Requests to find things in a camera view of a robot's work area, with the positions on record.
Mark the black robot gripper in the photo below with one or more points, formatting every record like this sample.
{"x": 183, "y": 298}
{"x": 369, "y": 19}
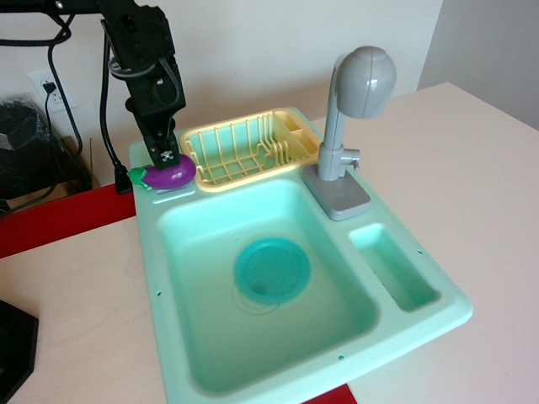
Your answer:
{"x": 142, "y": 45}

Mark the purple toy eggplant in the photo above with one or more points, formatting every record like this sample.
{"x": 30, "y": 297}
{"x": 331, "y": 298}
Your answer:
{"x": 176, "y": 177}

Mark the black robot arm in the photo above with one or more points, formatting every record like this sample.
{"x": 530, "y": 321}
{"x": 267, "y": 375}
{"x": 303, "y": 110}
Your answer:
{"x": 56, "y": 9}

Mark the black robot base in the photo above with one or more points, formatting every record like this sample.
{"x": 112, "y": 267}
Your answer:
{"x": 19, "y": 335}

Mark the teal plastic plate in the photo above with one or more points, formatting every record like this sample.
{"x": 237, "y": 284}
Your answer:
{"x": 272, "y": 270}

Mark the yellow dish rack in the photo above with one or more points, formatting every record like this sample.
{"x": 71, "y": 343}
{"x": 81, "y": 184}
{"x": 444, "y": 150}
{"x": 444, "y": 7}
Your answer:
{"x": 251, "y": 148}

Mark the black bag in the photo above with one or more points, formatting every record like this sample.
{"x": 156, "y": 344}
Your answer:
{"x": 32, "y": 155}

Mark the mint green toy sink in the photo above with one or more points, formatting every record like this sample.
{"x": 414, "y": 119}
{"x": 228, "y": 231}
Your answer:
{"x": 374, "y": 293}

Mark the white wall outlet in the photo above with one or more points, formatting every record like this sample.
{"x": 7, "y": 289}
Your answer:
{"x": 49, "y": 89}

